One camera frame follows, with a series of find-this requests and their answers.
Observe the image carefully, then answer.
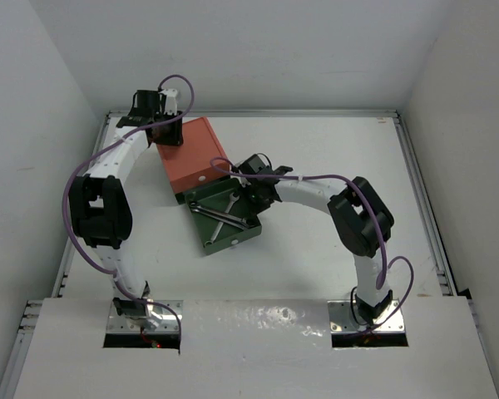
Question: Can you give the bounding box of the green bottom drawer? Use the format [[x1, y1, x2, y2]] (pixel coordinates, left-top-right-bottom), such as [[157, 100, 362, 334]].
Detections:
[[184, 179, 262, 255]]

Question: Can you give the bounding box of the silver open-end wrench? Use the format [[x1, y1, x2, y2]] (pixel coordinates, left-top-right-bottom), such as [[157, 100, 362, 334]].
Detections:
[[188, 200, 249, 229]]

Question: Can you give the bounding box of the white front cover board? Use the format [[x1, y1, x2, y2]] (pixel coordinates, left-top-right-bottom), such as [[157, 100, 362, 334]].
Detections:
[[15, 297, 497, 398]]

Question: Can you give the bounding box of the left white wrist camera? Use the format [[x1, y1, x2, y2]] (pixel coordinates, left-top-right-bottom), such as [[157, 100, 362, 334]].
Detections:
[[159, 88, 180, 116]]

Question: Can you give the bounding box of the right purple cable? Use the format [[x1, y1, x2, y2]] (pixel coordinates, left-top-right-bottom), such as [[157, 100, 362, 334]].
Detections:
[[209, 157, 415, 333]]

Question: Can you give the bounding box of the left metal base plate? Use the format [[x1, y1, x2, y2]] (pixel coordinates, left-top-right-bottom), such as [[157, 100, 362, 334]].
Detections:
[[106, 303, 182, 335]]

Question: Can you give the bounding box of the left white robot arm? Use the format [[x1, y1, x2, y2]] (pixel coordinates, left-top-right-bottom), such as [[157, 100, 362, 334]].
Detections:
[[64, 89, 183, 332]]

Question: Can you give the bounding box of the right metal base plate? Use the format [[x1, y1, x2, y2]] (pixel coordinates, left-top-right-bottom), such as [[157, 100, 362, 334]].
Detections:
[[328, 300, 406, 334]]

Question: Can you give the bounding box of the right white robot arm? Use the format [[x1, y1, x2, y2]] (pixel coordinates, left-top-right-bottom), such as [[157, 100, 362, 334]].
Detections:
[[231, 154, 394, 325]]

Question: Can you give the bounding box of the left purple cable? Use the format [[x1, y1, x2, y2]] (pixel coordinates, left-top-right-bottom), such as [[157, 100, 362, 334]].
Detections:
[[62, 74, 196, 346]]

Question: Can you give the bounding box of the aluminium table frame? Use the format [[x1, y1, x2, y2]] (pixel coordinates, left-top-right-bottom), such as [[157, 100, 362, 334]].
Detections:
[[12, 111, 467, 397]]

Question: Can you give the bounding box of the orange drawer cabinet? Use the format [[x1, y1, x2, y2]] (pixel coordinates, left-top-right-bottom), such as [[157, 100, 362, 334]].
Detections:
[[156, 117, 227, 204]]

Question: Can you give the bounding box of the metal base plate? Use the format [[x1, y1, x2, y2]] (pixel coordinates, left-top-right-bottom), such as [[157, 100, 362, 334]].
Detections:
[[328, 300, 406, 334], [106, 303, 182, 335]]

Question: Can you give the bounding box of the purple cable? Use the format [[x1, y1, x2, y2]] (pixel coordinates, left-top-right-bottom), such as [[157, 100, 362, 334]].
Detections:
[[209, 157, 415, 333], [62, 74, 196, 346]]

